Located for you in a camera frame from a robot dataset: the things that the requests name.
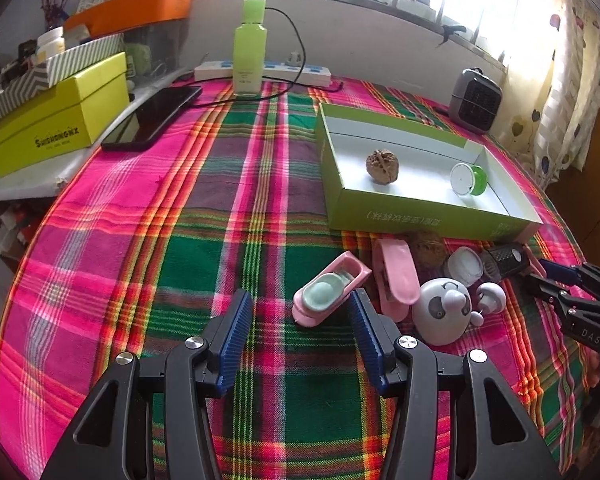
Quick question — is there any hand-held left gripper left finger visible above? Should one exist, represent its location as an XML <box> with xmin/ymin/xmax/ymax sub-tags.
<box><xmin>40</xmin><ymin>289</ymin><xmax>255</xmax><ymax>480</ymax></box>

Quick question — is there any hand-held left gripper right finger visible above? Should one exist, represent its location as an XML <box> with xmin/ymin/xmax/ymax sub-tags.
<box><xmin>347</xmin><ymin>289</ymin><xmax>563</xmax><ymax>480</ymax></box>

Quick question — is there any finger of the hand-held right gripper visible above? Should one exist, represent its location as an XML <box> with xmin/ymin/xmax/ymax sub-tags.
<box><xmin>525</xmin><ymin>273</ymin><xmax>600</xmax><ymax>315</ymax></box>
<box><xmin>537</xmin><ymin>258</ymin><xmax>600</xmax><ymax>297</ymax></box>

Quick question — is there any white mushroom-shaped knob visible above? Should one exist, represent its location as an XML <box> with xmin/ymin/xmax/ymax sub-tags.
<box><xmin>472</xmin><ymin>282</ymin><xmax>506</xmax><ymax>328</ymax></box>

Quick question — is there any pink clip with teal pad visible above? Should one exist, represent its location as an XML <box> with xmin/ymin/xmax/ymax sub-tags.
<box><xmin>291</xmin><ymin>251</ymin><xmax>372</xmax><ymax>330</ymax></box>

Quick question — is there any white panda toy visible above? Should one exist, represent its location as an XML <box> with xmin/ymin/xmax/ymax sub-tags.
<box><xmin>411</xmin><ymin>277</ymin><xmax>473</xmax><ymax>346</ymax></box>

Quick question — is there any white round cap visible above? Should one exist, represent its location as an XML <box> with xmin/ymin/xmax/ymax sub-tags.
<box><xmin>447</xmin><ymin>246</ymin><xmax>485</xmax><ymax>286</ymax></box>

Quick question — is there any brown walnut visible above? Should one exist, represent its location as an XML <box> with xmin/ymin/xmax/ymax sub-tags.
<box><xmin>407</xmin><ymin>230</ymin><xmax>447</xmax><ymax>268</ymax></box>
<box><xmin>365</xmin><ymin>148</ymin><xmax>398</xmax><ymax>179</ymax></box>

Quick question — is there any green cardboard box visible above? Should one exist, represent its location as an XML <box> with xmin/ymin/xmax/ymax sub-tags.
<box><xmin>314</xmin><ymin>102</ymin><xmax>545</xmax><ymax>241</ymax></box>

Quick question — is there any green and white spool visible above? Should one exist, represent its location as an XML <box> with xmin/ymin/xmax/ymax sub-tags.
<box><xmin>449</xmin><ymin>161</ymin><xmax>490</xmax><ymax>197</ymax></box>

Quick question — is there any heart print curtain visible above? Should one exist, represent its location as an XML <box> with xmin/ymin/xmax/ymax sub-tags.
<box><xmin>490</xmin><ymin>0</ymin><xmax>600</xmax><ymax>191</ymax></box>

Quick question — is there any grey small heater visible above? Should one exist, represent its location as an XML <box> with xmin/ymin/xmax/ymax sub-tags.
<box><xmin>448</xmin><ymin>67</ymin><xmax>503</xmax><ymax>135</ymax></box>

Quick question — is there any black smartphone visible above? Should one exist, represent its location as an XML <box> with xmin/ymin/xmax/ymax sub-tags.
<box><xmin>101</xmin><ymin>85</ymin><xmax>204</xmax><ymax>152</ymax></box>

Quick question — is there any white power strip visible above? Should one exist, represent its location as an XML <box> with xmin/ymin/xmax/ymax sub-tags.
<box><xmin>194</xmin><ymin>59</ymin><xmax>332</xmax><ymax>87</ymax></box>

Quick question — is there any yellow-green shoe box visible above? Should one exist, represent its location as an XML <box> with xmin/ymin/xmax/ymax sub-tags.
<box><xmin>0</xmin><ymin>51</ymin><xmax>131</xmax><ymax>178</ymax></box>

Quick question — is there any green lotion bottle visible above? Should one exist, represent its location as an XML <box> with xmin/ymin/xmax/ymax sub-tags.
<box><xmin>231</xmin><ymin>0</ymin><xmax>268</xmax><ymax>100</ymax></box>

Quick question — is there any green fuzzy ball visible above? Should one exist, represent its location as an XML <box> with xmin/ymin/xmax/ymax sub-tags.
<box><xmin>127</xmin><ymin>42</ymin><xmax>153</xmax><ymax>73</ymax></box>

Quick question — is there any clear plastic tank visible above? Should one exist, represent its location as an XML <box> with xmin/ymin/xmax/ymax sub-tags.
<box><xmin>122</xmin><ymin>10</ymin><xmax>193</xmax><ymax>86</ymax></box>

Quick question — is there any grey chevron striped box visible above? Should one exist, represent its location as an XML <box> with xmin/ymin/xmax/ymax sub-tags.
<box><xmin>0</xmin><ymin>32</ymin><xmax>126</xmax><ymax>136</ymax></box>

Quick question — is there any orange plastic lid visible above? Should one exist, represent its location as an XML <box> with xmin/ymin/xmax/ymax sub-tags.
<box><xmin>62</xmin><ymin>0</ymin><xmax>193</xmax><ymax>38</ymax></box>

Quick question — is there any small white jar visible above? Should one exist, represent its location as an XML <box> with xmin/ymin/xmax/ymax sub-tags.
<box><xmin>35</xmin><ymin>27</ymin><xmax>67</xmax><ymax>58</ymax></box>

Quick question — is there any black window handle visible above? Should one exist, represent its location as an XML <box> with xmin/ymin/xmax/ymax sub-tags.
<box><xmin>437</xmin><ymin>24</ymin><xmax>467</xmax><ymax>50</ymax></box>

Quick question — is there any black cable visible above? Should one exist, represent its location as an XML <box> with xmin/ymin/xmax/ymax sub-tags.
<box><xmin>172</xmin><ymin>7</ymin><xmax>346</xmax><ymax>109</ymax></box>

